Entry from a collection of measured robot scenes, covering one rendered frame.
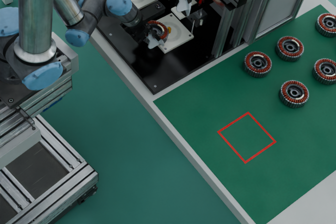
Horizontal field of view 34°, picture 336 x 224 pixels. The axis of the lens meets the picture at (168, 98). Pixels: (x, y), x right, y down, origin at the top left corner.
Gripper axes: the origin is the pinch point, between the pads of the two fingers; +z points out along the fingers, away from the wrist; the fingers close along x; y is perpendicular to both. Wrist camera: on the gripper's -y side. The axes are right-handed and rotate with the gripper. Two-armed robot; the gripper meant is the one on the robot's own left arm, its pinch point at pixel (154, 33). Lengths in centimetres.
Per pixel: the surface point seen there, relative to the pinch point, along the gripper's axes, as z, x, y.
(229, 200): -2, 69, 20
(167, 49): 5.4, 6.3, 0.5
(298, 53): 27, 37, -38
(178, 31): 10.1, 1.6, -7.7
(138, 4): 7.5, -19.3, -3.1
